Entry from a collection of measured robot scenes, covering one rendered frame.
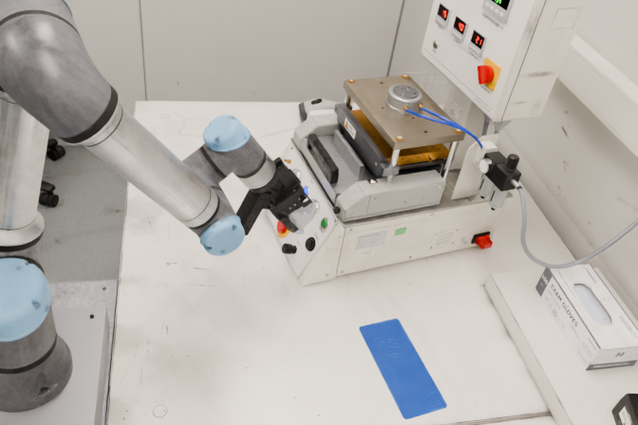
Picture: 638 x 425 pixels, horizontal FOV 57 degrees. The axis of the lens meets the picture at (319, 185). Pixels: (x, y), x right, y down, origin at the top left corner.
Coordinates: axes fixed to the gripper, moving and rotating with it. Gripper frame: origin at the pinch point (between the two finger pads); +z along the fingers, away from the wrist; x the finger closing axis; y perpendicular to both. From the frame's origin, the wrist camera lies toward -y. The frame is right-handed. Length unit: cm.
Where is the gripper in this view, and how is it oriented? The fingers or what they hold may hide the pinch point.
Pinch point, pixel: (297, 230)
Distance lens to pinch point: 133.1
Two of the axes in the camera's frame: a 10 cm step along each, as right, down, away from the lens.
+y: 8.2, -5.6, -0.6
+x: -3.7, -6.1, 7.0
